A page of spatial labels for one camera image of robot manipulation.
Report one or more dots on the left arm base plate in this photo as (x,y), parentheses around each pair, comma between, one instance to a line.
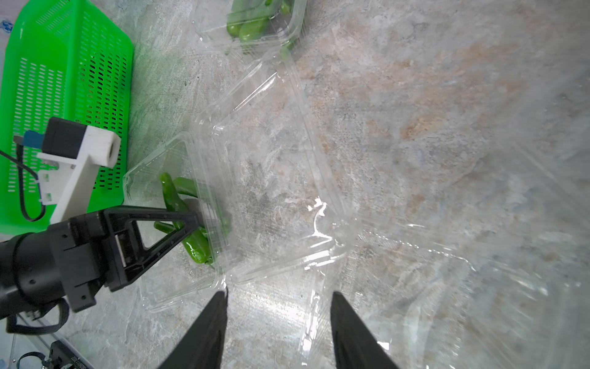
(60,355)

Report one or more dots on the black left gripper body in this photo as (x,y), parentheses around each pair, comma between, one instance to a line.
(86,254)

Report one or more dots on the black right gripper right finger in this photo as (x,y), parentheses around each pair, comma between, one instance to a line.
(353,344)

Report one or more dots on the clear pepper container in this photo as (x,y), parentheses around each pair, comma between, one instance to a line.
(248,27)
(257,176)

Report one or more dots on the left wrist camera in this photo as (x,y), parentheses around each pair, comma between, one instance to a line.
(77,153)

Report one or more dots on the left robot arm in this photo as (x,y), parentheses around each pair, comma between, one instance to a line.
(29,277)

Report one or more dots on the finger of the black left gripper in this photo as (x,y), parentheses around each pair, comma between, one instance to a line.
(137,238)

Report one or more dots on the green plastic basket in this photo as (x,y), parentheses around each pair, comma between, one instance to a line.
(64,59)

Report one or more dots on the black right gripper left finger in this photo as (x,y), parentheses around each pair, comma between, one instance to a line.
(203,344)

